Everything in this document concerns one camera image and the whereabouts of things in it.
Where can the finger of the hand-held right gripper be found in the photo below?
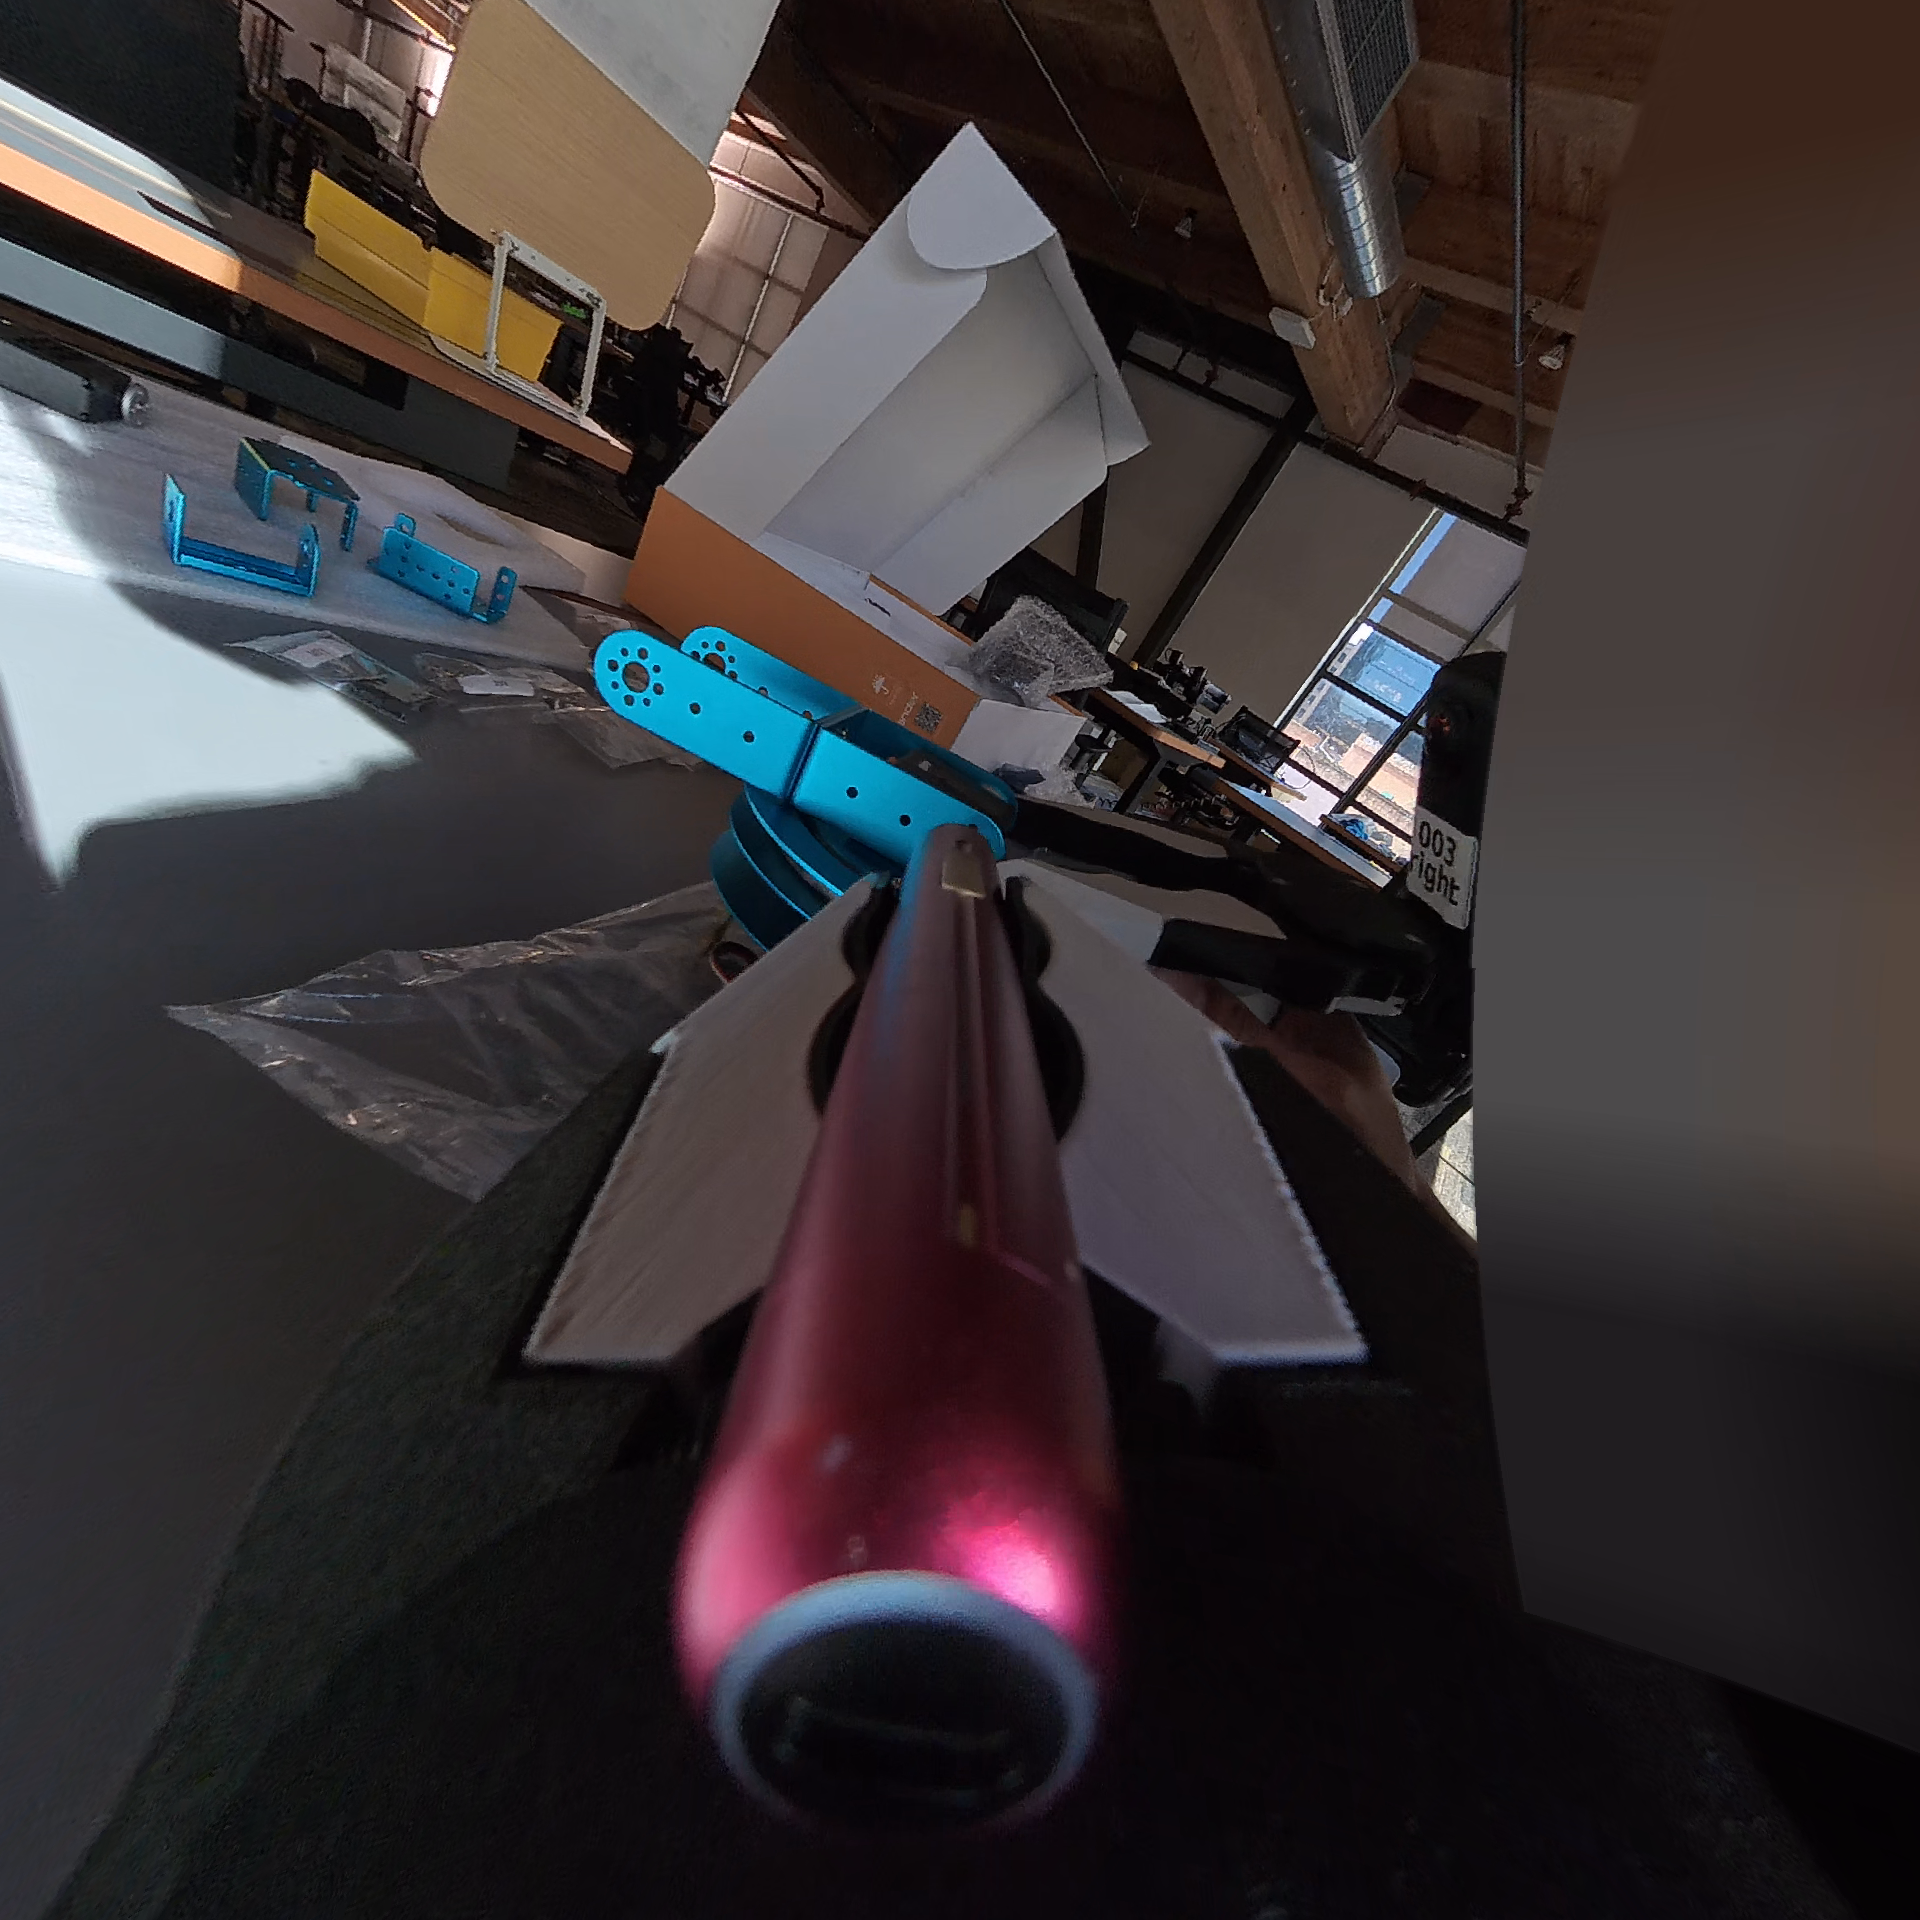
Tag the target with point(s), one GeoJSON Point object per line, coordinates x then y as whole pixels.
{"type": "Point", "coordinates": [1244, 949]}
{"type": "Point", "coordinates": [1155, 854]}

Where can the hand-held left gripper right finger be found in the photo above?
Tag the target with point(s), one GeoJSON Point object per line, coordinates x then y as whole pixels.
{"type": "Point", "coordinates": [1184, 1200]}

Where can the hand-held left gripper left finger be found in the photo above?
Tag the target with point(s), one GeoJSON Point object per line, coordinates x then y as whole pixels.
{"type": "Point", "coordinates": [674, 1200]}

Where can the red electric screwdriver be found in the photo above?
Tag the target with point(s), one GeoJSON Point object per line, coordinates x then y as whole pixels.
{"type": "Point", "coordinates": [930, 1275]}

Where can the blue toy robot arm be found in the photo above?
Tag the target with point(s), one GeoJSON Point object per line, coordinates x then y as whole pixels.
{"type": "Point", "coordinates": [840, 781]}

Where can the wooden office desk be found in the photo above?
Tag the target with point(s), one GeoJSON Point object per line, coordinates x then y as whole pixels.
{"type": "Point", "coordinates": [1200, 751]}

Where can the dark desk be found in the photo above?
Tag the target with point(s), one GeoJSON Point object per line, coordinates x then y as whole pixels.
{"type": "Point", "coordinates": [224, 1350]}

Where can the person's right hand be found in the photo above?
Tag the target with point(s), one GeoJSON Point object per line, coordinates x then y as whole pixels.
{"type": "Point", "coordinates": [1321, 1058]}

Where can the bubble wrapped part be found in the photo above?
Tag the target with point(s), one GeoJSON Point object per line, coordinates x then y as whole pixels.
{"type": "Point", "coordinates": [1028, 644]}

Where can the large grid window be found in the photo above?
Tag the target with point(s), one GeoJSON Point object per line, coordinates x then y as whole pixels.
{"type": "Point", "coordinates": [1394, 705]}

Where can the clear plastic bag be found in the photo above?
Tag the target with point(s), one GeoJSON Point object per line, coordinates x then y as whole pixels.
{"type": "Point", "coordinates": [451, 1034]}

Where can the orange white cardboard box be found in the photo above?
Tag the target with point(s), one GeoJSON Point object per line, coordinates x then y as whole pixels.
{"type": "Point", "coordinates": [900, 451]}

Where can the small parts bag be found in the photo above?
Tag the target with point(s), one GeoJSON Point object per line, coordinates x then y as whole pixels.
{"type": "Point", "coordinates": [338, 674]}
{"type": "Point", "coordinates": [502, 687]}

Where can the white foam sheet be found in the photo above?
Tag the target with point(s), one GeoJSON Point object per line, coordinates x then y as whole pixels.
{"type": "Point", "coordinates": [134, 705]}

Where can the wooden table board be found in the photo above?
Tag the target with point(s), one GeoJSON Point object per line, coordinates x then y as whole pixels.
{"type": "Point", "coordinates": [571, 164]}

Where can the long orange-edged table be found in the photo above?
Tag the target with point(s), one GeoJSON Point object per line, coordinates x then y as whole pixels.
{"type": "Point", "coordinates": [300, 330]}

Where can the yellow box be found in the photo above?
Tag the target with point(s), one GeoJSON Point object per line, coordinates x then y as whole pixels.
{"type": "Point", "coordinates": [391, 270]}

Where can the black cylinder motor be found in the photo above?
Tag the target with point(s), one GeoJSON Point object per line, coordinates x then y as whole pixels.
{"type": "Point", "coordinates": [75, 386]}

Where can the blue metal bracket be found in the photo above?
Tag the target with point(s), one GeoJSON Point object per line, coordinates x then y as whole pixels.
{"type": "Point", "coordinates": [293, 480]}
{"type": "Point", "coordinates": [443, 570]}
{"type": "Point", "coordinates": [249, 540]}

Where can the silver ventilation duct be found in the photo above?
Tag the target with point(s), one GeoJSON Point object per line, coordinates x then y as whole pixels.
{"type": "Point", "coordinates": [1351, 150]}

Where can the white metal frame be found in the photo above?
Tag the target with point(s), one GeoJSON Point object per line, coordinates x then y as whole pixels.
{"type": "Point", "coordinates": [548, 323]}

